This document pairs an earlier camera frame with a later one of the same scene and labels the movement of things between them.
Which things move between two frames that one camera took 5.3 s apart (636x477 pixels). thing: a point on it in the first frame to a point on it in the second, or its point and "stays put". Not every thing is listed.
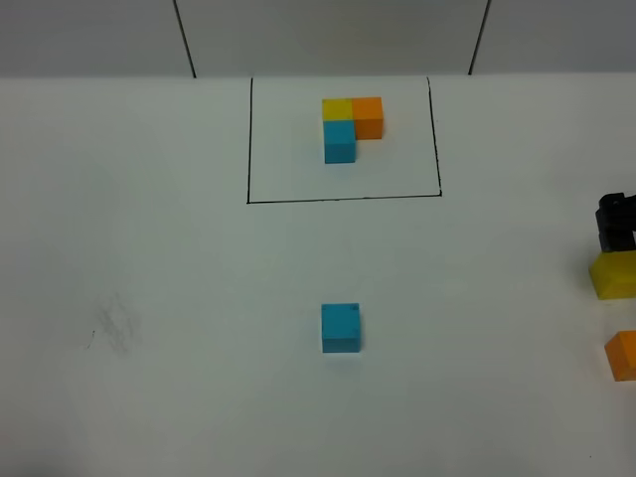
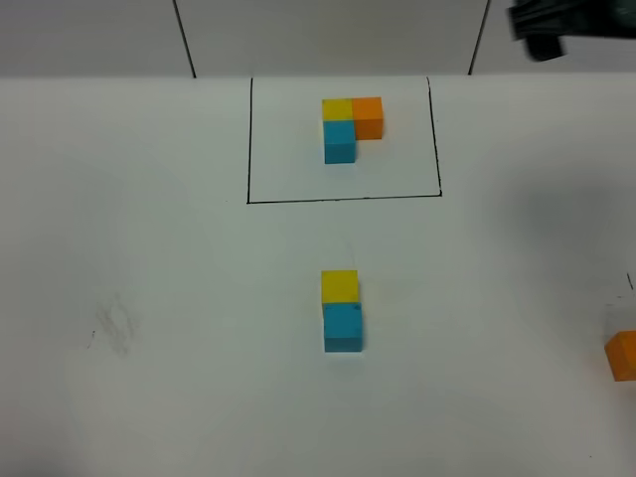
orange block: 620,350 stays put
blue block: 340,327 stays put
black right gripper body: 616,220 to 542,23
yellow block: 613,274 to 340,286
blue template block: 340,141 stays put
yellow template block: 337,108 stays put
